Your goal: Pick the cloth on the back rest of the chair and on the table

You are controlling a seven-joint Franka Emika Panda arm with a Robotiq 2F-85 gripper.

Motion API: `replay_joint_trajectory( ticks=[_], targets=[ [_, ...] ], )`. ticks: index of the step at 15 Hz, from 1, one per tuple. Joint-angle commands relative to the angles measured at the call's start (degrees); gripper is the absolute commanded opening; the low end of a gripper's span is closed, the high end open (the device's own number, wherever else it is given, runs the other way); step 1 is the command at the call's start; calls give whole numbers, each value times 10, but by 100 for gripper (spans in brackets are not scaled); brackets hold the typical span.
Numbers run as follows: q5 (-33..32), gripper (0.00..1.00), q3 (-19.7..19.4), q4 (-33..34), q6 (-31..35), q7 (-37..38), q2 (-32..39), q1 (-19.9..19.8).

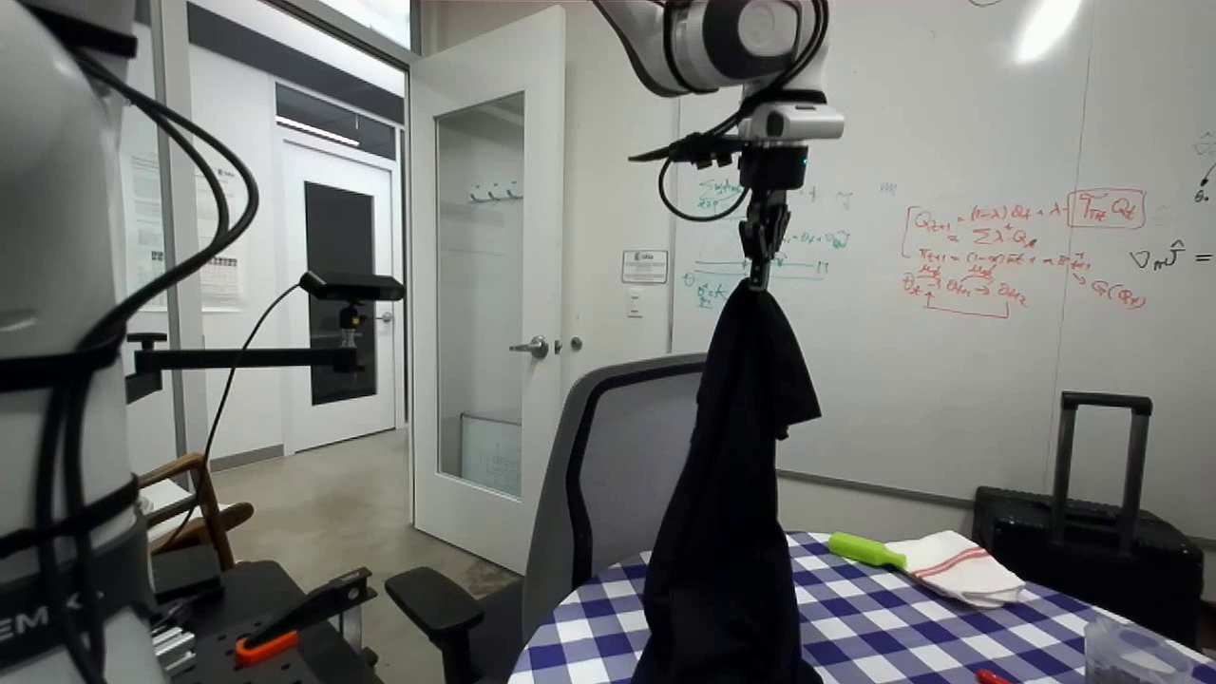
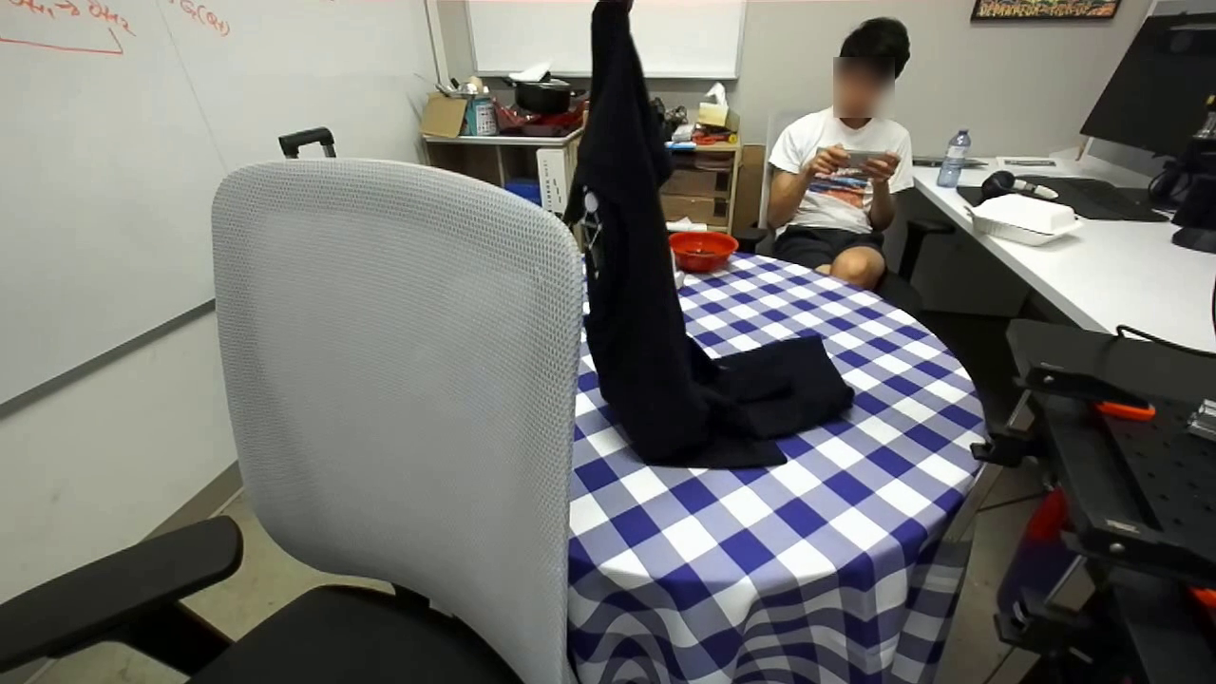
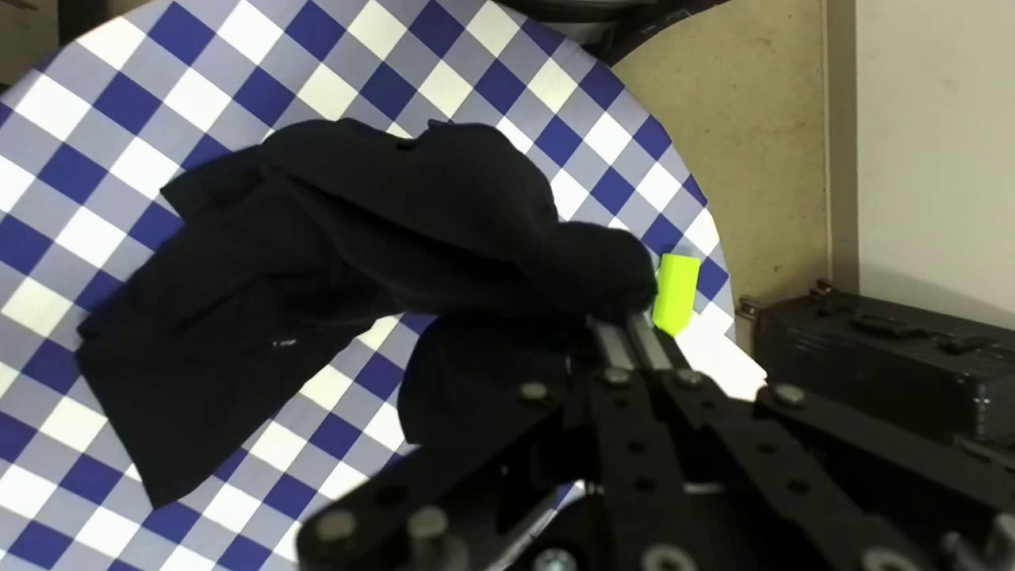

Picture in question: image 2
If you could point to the dark navy cloth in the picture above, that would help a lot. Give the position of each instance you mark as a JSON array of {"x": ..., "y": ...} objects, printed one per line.
[{"x": 634, "y": 317}]

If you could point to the white mesh chair backrest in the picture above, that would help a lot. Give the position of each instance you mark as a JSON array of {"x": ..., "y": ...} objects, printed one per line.
[{"x": 421, "y": 421}]

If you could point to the black chair seat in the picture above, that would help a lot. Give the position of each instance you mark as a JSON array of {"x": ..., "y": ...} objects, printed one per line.
[{"x": 345, "y": 640}]

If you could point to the black chair armrest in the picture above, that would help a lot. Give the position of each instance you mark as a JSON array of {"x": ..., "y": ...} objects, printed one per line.
[{"x": 117, "y": 590}]

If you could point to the red bowl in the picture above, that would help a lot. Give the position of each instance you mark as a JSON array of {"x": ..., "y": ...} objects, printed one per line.
[{"x": 709, "y": 250}]

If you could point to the wooden shelf unit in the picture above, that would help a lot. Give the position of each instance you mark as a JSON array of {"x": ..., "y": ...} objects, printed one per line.
[{"x": 705, "y": 157}]

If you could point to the blue white checkered tablecloth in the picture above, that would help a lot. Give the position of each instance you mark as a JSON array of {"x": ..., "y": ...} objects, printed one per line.
[{"x": 761, "y": 544}]

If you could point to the tissue box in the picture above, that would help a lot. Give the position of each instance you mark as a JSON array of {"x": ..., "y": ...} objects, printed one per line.
[{"x": 715, "y": 111}]

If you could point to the black pot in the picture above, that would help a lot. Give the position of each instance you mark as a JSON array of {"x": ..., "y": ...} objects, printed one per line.
[{"x": 540, "y": 96}]

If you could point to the seated person in white shirt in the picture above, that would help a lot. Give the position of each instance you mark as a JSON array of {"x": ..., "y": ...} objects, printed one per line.
[{"x": 840, "y": 192}]

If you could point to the small open cardboard box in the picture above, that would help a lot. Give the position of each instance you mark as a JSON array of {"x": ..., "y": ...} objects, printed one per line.
[{"x": 444, "y": 120}]

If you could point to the white projection screen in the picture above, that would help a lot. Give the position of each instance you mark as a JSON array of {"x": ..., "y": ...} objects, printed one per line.
[{"x": 535, "y": 40}]

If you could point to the smartphone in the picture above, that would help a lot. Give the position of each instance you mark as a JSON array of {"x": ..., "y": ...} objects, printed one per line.
[{"x": 872, "y": 157}]

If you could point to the clear water bottle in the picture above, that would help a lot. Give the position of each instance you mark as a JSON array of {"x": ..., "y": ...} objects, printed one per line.
[{"x": 956, "y": 160}]

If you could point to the white foam container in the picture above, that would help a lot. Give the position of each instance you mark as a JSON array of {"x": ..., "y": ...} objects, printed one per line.
[{"x": 1023, "y": 217}]

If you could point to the black keyboard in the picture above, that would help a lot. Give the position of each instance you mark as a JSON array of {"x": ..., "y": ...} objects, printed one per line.
[{"x": 1095, "y": 201}]

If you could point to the framed picture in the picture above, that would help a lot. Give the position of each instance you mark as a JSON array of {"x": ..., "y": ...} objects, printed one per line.
[{"x": 1046, "y": 8}]

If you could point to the black equipment cart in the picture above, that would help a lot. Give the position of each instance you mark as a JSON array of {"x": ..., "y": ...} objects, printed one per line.
[{"x": 1143, "y": 497}]

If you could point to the black computer monitor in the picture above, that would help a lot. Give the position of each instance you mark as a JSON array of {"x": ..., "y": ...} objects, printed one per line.
[{"x": 1161, "y": 91}]

